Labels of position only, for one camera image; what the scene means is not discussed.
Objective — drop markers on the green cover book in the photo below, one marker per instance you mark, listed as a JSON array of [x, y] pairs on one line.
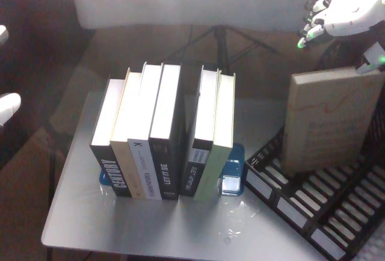
[[210, 167]]

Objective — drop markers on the white book letter K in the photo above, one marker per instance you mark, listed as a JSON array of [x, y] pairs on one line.
[[144, 170]]

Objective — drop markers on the blue metal bookend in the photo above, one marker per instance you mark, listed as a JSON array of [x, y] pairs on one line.
[[233, 167], [103, 179]]

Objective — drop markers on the black Century book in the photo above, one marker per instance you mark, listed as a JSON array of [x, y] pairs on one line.
[[112, 176]]

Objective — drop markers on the black tripod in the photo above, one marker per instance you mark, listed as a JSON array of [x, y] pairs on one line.
[[222, 44]]

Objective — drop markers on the black book white spine label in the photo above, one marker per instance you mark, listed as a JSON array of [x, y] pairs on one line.
[[195, 164]]

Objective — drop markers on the cream spine book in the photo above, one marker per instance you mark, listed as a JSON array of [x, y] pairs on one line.
[[124, 158]]

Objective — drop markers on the black Let It Be book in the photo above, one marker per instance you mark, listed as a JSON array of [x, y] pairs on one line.
[[165, 170]]

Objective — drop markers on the black mesh file rack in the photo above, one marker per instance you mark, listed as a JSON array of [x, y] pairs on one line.
[[374, 152]]

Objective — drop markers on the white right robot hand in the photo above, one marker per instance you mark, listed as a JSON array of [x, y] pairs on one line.
[[355, 2]]

